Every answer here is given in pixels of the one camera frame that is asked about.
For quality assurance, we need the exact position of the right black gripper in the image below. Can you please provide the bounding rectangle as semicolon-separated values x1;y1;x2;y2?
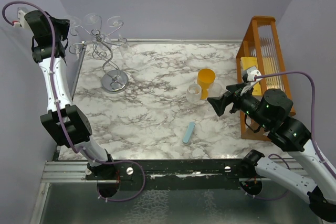
207;81;271;129

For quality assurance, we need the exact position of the yellow plastic wine glass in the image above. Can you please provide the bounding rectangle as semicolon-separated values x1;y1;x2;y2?
197;68;216;100

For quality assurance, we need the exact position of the clear ribbed wine glass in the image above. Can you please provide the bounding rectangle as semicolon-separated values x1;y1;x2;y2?
208;82;223;98

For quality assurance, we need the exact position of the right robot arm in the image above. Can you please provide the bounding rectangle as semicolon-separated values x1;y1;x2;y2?
207;83;335;223

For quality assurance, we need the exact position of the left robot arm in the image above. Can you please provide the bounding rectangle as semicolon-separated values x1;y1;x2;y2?
24;10;117;180

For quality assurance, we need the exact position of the yellow card in rack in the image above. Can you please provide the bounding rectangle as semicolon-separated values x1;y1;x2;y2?
240;57;262;97

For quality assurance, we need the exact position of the wooden dish rack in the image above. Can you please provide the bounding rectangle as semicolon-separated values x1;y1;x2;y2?
236;16;292;141

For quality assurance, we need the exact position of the chrome wine glass rack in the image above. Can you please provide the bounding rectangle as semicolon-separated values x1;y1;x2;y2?
68;19;129;94

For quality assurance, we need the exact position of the light blue eraser bar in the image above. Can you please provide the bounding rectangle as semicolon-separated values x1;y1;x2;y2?
182;122;196;144

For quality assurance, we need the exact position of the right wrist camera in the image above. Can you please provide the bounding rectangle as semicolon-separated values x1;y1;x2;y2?
243;66;261;89

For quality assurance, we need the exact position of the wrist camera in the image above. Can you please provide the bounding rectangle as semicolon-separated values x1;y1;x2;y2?
12;7;30;30
243;66;261;89

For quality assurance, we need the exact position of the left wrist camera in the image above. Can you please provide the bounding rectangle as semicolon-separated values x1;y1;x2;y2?
12;7;30;30

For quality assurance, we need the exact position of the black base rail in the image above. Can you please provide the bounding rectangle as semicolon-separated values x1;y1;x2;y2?
86;158;274;190

